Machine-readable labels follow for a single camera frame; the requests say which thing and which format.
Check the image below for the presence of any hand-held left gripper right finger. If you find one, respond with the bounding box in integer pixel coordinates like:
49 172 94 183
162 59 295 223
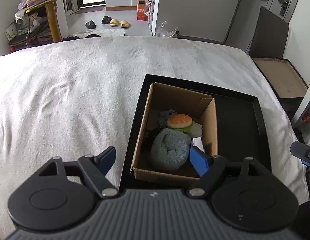
188 146 274 200

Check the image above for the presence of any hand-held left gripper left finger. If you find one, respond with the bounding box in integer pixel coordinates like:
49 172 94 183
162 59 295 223
38 146 120 200

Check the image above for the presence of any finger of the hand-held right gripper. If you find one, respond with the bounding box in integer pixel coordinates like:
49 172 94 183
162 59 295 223
289 141 310 168

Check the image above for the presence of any small white packet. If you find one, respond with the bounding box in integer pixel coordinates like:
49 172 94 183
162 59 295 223
191 137 205 153

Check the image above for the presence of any round light blue plush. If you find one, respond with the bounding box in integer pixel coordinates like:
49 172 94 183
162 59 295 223
149 127 192 173

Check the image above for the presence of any burger plush toy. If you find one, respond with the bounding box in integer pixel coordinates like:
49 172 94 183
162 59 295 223
167 114 193 133

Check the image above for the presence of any black tray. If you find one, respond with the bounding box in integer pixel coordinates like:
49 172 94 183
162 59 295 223
119 74 274 190

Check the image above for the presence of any blue spotted plush toy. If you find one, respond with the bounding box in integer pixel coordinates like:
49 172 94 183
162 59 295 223
159 109 203 137

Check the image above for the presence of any brown cardboard box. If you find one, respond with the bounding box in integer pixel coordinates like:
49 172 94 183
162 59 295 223
130 82 218 188

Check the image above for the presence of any flat brown cardboard tray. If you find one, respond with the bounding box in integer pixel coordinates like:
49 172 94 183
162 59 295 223
252 57 309 99

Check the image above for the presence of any white floor mat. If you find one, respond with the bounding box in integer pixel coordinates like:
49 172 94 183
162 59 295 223
72 27 125 39

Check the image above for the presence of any clear plastic bag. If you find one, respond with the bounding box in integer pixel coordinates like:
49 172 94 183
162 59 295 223
155 21 179 38

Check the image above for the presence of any yellow wooden table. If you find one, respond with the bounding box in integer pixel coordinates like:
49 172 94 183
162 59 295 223
25 0 84 43

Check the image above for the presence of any orange carton box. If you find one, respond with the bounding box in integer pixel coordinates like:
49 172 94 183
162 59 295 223
137 0 147 21

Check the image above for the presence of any pile of household clutter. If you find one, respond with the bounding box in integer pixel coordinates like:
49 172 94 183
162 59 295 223
5 0 55 47

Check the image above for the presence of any metal door handle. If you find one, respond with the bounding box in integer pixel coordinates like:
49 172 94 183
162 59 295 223
275 0 290 17

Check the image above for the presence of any grey wall conduit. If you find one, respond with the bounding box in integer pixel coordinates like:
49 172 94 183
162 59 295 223
223 0 244 43

